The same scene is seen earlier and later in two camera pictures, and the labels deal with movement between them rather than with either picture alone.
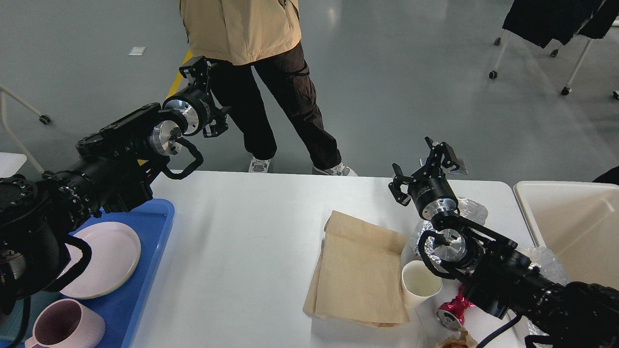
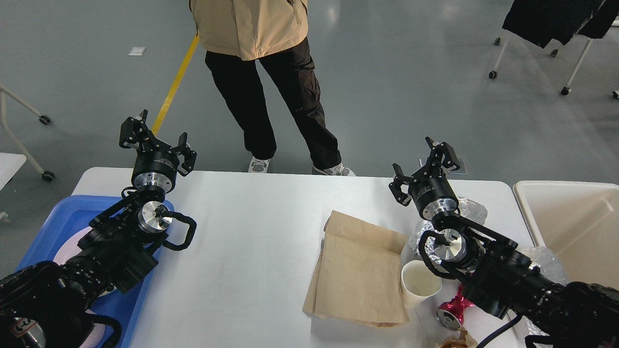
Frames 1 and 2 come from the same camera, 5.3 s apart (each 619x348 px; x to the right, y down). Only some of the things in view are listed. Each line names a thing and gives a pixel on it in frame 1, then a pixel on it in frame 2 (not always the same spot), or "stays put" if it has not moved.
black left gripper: x=195 y=105 to x=155 y=163
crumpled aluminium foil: x=474 y=211 stays put
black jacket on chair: x=542 y=21 stays put
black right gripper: x=432 y=191 stays put
